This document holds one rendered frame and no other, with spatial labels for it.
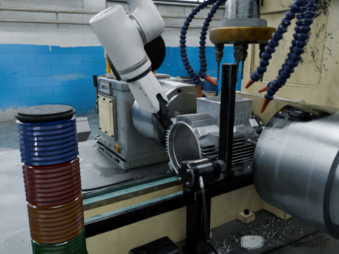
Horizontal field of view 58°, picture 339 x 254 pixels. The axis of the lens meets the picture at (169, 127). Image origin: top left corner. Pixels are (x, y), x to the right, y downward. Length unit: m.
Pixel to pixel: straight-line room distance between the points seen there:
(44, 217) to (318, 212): 0.45
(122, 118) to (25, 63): 5.08
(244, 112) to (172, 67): 6.06
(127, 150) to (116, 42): 0.61
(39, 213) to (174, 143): 0.59
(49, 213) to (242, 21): 0.66
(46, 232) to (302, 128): 0.48
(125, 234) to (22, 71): 5.61
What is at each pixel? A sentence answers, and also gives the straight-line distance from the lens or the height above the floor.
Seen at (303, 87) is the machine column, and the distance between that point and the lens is 0.99.
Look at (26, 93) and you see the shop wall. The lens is 6.25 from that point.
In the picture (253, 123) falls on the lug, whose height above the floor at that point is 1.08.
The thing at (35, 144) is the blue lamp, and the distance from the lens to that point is 0.33.
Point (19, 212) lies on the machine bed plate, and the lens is 1.06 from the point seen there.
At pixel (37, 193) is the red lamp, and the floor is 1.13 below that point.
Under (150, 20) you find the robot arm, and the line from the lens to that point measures 0.74.
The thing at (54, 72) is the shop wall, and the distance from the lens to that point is 6.23.
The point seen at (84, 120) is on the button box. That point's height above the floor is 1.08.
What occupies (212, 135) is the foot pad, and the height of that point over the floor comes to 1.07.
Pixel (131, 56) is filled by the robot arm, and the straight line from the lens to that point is 0.73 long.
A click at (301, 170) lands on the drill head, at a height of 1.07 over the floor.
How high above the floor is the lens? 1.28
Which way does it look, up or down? 14 degrees down
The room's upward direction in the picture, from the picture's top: straight up
